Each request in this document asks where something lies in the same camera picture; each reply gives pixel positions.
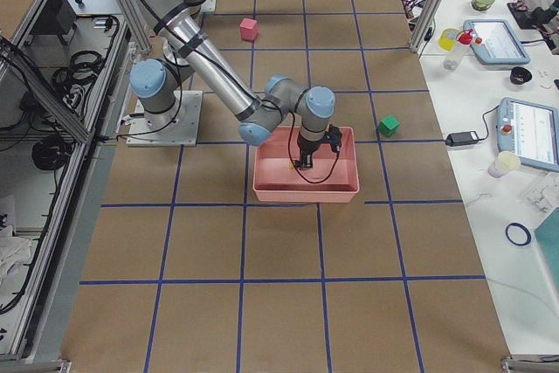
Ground near teach pendant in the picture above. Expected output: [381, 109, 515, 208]
[496, 97, 558, 172]

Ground teal board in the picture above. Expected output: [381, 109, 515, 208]
[535, 208, 559, 287]

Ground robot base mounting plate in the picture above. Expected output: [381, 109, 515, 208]
[126, 90, 204, 147]

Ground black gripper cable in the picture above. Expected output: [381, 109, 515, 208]
[289, 126, 344, 185]

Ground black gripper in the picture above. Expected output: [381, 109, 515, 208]
[293, 126, 326, 169]

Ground blue tape ring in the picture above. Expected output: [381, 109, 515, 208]
[505, 223, 533, 246]

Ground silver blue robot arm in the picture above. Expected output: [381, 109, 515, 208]
[137, 0, 342, 169]

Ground black power adapter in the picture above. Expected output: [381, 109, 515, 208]
[445, 131, 480, 147]

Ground far teach pendant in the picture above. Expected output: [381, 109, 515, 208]
[463, 19, 530, 66]

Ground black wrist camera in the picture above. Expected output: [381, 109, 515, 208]
[327, 124, 342, 154]

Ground yellow tape roll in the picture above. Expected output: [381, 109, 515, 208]
[438, 28, 460, 52]

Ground pink plastic bin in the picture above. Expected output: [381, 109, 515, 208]
[252, 126, 360, 203]

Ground teach pendant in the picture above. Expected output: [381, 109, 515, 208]
[463, 19, 530, 66]
[496, 97, 558, 172]

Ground clear plastic bag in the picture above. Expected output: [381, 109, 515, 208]
[521, 172, 558, 213]

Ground green cube near bin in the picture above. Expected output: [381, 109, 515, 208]
[377, 114, 400, 137]

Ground pink cube near robot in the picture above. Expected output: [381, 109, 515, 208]
[238, 17, 259, 42]

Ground aluminium frame post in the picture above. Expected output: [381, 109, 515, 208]
[408, 0, 464, 56]

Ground clear squeeze bottle red cap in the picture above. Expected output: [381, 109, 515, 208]
[443, 28, 474, 72]

